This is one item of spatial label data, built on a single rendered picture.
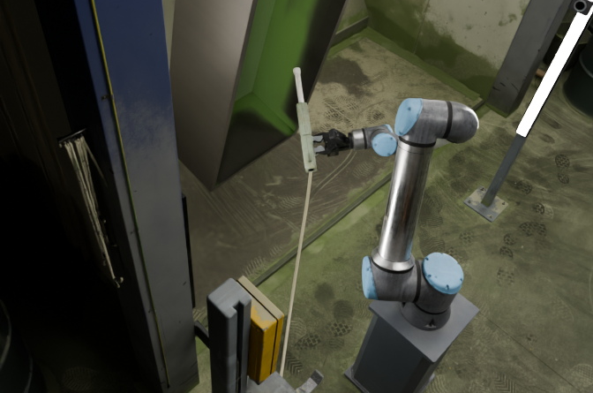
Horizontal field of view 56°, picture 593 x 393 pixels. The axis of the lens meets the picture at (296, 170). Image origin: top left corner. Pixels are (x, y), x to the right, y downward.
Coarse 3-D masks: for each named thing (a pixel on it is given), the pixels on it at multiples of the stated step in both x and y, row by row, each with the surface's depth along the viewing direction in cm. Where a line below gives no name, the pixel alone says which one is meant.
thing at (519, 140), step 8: (584, 32) 248; (544, 104) 278; (520, 136) 294; (528, 136) 295; (512, 144) 300; (520, 144) 296; (512, 152) 302; (504, 160) 308; (512, 160) 305; (504, 168) 311; (496, 176) 318; (504, 176) 314; (496, 184) 321; (488, 192) 328; (496, 192) 325; (488, 200) 331
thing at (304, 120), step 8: (296, 72) 248; (296, 80) 246; (296, 88) 246; (296, 104) 241; (304, 104) 241; (304, 112) 239; (304, 120) 238; (304, 128) 237; (304, 136) 235; (304, 144) 234; (312, 144) 234; (304, 152) 233; (312, 152) 232; (304, 160) 232; (312, 160) 231; (312, 168) 231
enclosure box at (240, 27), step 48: (192, 0) 196; (240, 0) 178; (288, 0) 251; (336, 0) 231; (192, 48) 212; (240, 48) 191; (288, 48) 267; (192, 96) 231; (240, 96) 301; (288, 96) 287; (192, 144) 253; (240, 144) 285
